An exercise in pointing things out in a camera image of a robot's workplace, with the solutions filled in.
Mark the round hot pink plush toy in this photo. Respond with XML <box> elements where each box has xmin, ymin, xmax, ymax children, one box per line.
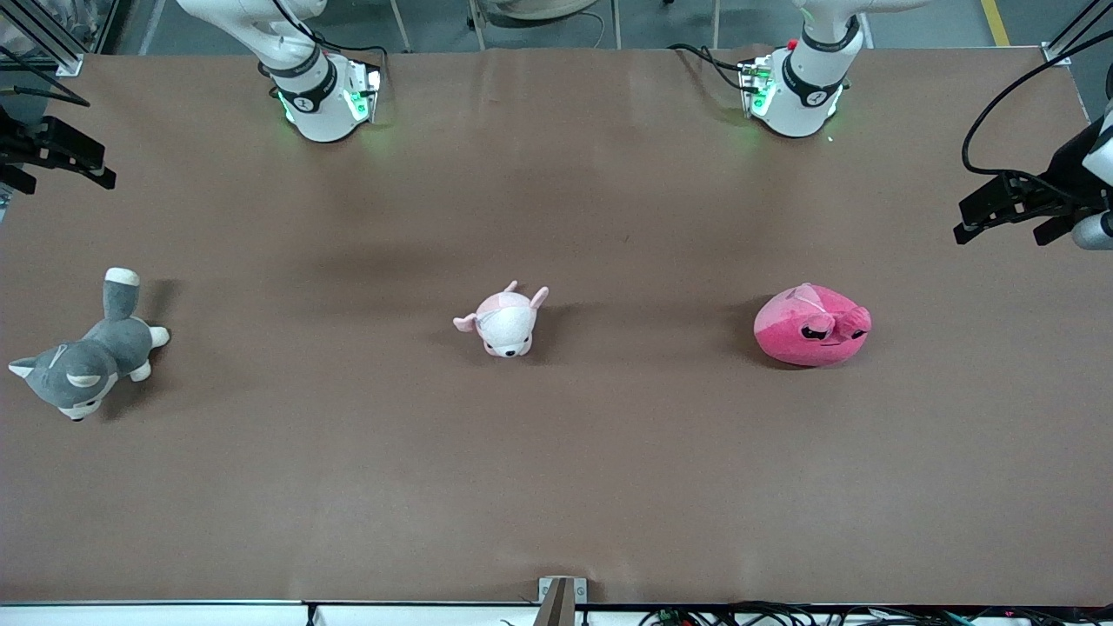
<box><xmin>753</xmin><ymin>283</ymin><xmax>873</xmax><ymax>368</ymax></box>

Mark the grey and white husky plush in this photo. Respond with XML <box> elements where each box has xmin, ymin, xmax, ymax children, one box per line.
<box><xmin>8</xmin><ymin>267</ymin><xmax>171</xmax><ymax>423</ymax></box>

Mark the small pale pink plush animal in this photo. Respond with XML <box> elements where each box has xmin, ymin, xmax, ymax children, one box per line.
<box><xmin>452</xmin><ymin>280</ymin><xmax>550</xmax><ymax>359</ymax></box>

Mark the white round chair base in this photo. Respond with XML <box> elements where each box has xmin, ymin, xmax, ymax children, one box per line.
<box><xmin>478</xmin><ymin>0</ymin><xmax>601</xmax><ymax>21</ymax></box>

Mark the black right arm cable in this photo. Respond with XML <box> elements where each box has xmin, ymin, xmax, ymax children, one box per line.
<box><xmin>0</xmin><ymin>48</ymin><xmax>91</xmax><ymax>109</ymax></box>

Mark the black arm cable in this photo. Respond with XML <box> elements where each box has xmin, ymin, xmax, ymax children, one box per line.
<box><xmin>0</xmin><ymin>48</ymin><xmax>91</xmax><ymax>109</ymax></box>
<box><xmin>962</xmin><ymin>30</ymin><xmax>1113</xmax><ymax>180</ymax></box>

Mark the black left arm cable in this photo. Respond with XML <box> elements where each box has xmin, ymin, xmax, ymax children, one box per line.
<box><xmin>962</xmin><ymin>30</ymin><xmax>1113</xmax><ymax>180</ymax></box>

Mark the aluminium frame profile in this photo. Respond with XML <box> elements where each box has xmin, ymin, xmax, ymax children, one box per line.
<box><xmin>1042</xmin><ymin>0</ymin><xmax>1113</xmax><ymax>67</ymax></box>
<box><xmin>0</xmin><ymin>0</ymin><xmax>84</xmax><ymax>77</ymax></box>

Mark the black right base cable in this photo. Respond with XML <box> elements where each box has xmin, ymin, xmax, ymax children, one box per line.
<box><xmin>272</xmin><ymin>0</ymin><xmax>390</xmax><ymax>88</ymax></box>

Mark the black base cable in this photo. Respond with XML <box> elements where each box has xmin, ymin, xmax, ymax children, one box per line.
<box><xmin>272</xmin><ymin>0</ymin><xmax>390</xmax><ymax>88</ymax></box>
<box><xmin>668</xmin><ymin>43</ymin><xmax>750</xmax><ymax>92</ymax></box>

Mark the black left base cable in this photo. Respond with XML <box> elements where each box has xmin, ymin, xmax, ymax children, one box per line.
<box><xmin>668</xmin><ymin>43</ymin><xmax>750</xmax><ymax>92</ymax></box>

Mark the white table edge rail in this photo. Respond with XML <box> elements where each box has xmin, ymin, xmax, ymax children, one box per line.
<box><xmin>0</xmin><ymin>601</ymin><xmax>544</xmax><ymax>626</ymax></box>

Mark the bundle of black cables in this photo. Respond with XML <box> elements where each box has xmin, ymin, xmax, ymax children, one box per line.
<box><xmin>639</xmin><ymin>602</ymin><xmax>1113</xmax><ymax>626</ymax></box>

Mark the metal table edge bracket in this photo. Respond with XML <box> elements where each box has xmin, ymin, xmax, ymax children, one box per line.
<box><xmin>538</xmin><ymin>576</ymin><xmax>588</xmax><ymax>626</ymax></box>

